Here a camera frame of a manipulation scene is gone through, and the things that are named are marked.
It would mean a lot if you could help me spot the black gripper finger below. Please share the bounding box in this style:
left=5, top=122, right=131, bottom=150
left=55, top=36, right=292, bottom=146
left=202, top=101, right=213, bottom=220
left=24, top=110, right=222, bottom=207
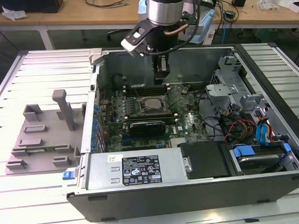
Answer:
left=152, top=54, right=172, bottom=86

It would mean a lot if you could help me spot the CPU socket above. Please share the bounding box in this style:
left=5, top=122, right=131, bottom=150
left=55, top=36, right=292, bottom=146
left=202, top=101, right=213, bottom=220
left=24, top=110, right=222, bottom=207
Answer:
left=136, top=94, right=171, bottom=115

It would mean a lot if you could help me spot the black round case component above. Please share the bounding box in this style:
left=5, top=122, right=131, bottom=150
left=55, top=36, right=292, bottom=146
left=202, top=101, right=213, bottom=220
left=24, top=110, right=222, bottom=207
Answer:
left=112, top=73, right=125, bottom=88

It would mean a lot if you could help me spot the green motherboard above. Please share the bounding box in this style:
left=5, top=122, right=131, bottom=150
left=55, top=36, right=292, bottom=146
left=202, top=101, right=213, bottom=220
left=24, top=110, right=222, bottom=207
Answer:
left=97, top=81, right=210, bottom=153

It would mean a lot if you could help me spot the black graphics card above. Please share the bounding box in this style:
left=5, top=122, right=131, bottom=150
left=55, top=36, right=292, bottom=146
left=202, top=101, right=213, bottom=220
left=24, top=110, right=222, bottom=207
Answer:
left=128, top=120, right=167, bottom=138

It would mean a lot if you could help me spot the silver metal disk bay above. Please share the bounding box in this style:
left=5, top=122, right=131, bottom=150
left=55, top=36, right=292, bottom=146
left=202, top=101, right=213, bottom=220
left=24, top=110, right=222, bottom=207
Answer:
left=203, top=53, right=269, bottom=120

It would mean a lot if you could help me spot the silver chipset heatsink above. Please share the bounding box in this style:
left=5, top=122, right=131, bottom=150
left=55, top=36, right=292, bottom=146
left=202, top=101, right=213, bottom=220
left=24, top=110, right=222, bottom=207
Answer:
left=170, top=137, right=189, bottom=148

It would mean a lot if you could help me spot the black plastic drive shroud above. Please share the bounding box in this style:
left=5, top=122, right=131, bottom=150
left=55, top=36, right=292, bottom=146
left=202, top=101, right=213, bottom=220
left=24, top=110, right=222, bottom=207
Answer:
left=178, top=140, right=230, bottom=180

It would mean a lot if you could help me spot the wooden desk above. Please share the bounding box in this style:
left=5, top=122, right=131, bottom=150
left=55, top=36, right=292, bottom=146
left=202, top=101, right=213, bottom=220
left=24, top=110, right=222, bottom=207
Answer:
left=0, top=0, right=299, bottom=53

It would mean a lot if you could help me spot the silver power supply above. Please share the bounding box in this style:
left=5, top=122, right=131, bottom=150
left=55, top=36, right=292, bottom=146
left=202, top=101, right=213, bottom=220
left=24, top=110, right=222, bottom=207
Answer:
left=85, top=147, right=189, bottom=191

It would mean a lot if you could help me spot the hard disk in blue carrier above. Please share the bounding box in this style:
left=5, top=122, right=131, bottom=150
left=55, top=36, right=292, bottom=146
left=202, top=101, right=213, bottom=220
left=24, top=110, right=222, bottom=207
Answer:
left=230, top=141, right=296, bottom=176

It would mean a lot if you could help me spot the clear plastic bag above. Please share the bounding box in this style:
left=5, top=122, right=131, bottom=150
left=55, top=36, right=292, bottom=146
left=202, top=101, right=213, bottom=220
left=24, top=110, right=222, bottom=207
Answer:
left=256, top=0, right=281, bottom=11

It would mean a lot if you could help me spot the grey plastic parts rack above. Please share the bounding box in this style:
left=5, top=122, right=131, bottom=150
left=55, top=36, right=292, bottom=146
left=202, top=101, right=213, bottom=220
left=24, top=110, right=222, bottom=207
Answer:
left=2, top=88, right=90, bottom=176

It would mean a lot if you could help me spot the open black PC case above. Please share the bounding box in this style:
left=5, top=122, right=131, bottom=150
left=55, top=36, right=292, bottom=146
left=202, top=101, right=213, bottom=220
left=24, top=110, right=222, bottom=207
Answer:
left=60, top=40, right=299, bottom=224

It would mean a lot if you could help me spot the white carton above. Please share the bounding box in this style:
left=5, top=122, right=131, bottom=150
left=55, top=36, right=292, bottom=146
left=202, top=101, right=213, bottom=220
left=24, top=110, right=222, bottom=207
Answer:
left=277, top=0, right=299, bottom=14

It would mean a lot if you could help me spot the blue case latch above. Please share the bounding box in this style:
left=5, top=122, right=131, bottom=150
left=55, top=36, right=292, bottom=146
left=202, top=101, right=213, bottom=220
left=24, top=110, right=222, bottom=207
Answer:
left=61, top=170, right=76, bottom=181

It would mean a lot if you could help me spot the crumpled white paper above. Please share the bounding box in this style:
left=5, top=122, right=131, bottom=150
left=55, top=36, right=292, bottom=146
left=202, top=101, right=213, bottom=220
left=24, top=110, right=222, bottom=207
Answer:
left=1, top=4, right=29, bottom=22

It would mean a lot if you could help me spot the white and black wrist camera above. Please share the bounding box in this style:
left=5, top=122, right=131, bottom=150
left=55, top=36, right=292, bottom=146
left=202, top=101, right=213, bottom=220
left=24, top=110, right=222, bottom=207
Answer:
left=119, top=24, right=153, bottom=58

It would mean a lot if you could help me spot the blue cable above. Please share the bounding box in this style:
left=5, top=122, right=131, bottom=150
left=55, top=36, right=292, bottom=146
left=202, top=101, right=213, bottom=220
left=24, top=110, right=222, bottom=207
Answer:
left=222, top=26, right=230, bottom=44

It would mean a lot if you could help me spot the red wire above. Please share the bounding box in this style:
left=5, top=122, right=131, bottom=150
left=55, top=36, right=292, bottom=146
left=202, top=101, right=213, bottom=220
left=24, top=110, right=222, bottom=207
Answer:
left=225, top=118, right=257, bottom=139

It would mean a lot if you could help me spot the yellow wire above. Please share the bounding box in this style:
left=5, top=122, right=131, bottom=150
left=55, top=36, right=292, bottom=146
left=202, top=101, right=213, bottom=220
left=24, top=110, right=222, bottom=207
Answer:
left=241, top=122, right=255, bottom=137

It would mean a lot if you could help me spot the blue flat wire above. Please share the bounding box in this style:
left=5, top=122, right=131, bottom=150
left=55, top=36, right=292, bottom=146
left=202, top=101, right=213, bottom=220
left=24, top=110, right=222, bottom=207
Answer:
left=262, top=121, right=273, bottom=146
left=254, top=123, right=265, bottom=147

